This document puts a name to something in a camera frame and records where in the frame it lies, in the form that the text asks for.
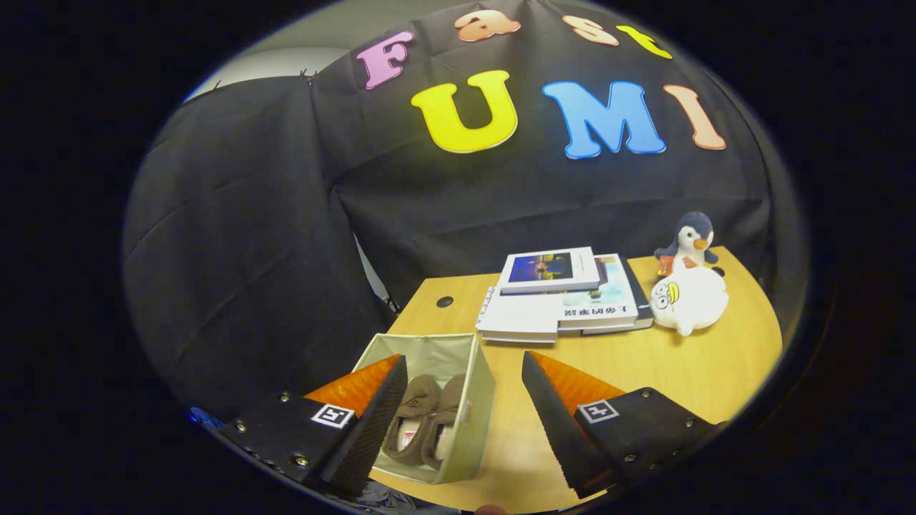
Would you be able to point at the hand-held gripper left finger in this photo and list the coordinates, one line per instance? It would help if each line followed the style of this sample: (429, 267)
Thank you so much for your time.
(372, 433)

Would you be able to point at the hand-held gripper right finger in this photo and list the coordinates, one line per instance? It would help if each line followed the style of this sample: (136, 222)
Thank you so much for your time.
(554, 433)

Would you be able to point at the brown fuzzy shoe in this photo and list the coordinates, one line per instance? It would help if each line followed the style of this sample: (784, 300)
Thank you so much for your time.
(418, 400)
(451, 400)

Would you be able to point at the green fabric storage box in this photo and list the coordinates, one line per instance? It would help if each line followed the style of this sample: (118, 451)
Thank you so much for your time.
(476, 429)

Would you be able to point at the white paperback book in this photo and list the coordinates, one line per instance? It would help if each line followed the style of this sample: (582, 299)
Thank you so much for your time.
(519, 315)

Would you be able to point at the light blue cover book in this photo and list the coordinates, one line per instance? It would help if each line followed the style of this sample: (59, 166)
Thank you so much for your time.
(608, 293)

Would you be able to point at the dark cover book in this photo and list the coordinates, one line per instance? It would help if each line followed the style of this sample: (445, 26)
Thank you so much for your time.
(640, 300)

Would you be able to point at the small blue cover book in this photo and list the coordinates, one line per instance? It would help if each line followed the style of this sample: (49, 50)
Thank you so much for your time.
(547, 268)

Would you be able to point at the white plush toy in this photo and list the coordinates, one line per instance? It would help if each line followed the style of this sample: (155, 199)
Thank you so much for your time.
(698, 300)

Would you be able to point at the penguin plush toy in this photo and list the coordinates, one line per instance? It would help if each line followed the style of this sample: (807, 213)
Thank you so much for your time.
(690, 239)

